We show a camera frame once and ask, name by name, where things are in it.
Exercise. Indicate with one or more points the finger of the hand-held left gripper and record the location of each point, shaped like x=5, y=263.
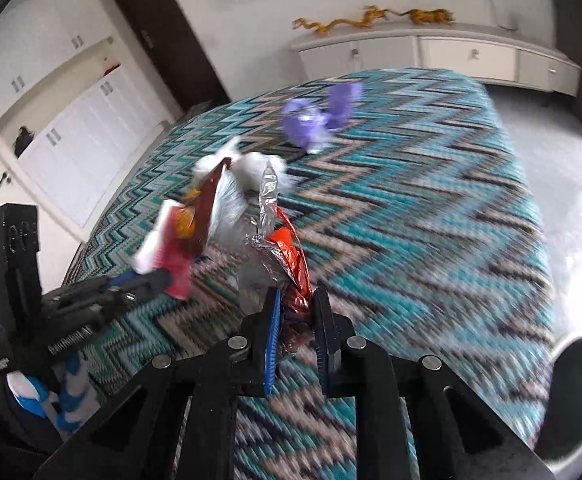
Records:
x=131, y=280
x=128, y=300

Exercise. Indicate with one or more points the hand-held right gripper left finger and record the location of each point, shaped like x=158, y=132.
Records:
x=271, y=345

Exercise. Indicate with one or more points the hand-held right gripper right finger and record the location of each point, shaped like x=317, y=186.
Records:
x=322, y=342

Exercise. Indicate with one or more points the red white packet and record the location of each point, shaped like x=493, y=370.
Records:
x=176, y=255

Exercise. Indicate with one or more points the red foil snack packet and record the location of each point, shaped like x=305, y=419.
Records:
x=286, y=255

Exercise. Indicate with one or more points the brown snack packet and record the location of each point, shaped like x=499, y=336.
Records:
x=206, y=205

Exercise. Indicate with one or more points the silver printed snack packet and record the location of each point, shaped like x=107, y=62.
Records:
x=228, y=205

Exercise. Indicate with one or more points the person's left hand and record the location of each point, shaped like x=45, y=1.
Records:
x=71, y=395

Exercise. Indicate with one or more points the black shelf item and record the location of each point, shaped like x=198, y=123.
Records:
x=22, y=141

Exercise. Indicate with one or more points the white floor cabinet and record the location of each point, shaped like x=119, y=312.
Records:
x=96, y=135

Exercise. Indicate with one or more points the zigzag patterned blanket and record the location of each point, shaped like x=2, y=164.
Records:
x=421, y=210

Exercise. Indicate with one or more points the white crumpled tissue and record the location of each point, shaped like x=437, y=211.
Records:
x=253, y=165

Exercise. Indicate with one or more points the red shelf item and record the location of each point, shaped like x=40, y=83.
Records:
x=112, y=68

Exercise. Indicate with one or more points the small purple wrapper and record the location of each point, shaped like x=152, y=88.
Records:
x=303, y=127

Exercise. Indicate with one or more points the large purple wrapper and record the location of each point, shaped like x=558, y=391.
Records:
x=343, y=100

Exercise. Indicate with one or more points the dark brown door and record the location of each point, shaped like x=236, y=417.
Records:
x=166, y=25

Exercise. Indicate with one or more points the white television cabinet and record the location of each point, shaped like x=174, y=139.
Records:
x=446, y=57

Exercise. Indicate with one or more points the golden dragon figurine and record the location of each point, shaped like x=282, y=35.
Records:
x=341, y=22

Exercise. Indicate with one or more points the golden tiger figurine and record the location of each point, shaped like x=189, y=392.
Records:
x=428, y=16

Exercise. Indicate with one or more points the white wall cabinet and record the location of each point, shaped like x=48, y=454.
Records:
x=36, y=45

